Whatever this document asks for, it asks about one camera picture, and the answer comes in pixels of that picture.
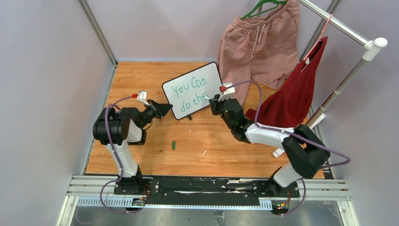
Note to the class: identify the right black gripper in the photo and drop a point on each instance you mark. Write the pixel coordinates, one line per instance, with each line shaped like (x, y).
(215, 104)

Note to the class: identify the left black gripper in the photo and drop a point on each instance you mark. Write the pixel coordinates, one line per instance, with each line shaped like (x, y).
(159, 110)

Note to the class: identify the small black-framed whiteboard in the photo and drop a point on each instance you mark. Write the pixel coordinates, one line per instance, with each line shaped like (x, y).
(187, 92)

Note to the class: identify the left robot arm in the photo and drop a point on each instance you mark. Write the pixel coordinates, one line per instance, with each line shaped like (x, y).
(119, 128)

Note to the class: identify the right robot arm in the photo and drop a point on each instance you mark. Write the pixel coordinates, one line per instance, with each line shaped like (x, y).
(306, 153)

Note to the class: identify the dark red garment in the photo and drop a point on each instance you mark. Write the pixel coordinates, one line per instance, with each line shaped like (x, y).
(289, 106)

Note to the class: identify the pink shorts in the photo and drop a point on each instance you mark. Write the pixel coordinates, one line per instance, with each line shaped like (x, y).
(263, 49)

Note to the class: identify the pink clothes hanger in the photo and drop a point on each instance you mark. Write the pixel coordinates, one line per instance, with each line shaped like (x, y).
(306, 59)

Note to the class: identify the green clothes hanger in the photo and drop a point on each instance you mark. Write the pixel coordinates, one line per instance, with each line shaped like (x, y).
(258, 8)

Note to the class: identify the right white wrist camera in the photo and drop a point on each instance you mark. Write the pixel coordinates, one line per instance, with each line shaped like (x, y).
(227, 91)

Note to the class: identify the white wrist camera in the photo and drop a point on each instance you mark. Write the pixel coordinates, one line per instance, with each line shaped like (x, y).
(227, 91)
(141, 97)

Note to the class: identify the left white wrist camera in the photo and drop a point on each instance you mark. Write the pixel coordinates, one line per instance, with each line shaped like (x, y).
(141, 97)

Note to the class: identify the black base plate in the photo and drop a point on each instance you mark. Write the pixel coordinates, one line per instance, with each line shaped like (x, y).
(210, 191)

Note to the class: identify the aluminium rail frame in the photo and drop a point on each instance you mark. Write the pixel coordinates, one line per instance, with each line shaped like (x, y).
(91, 201)

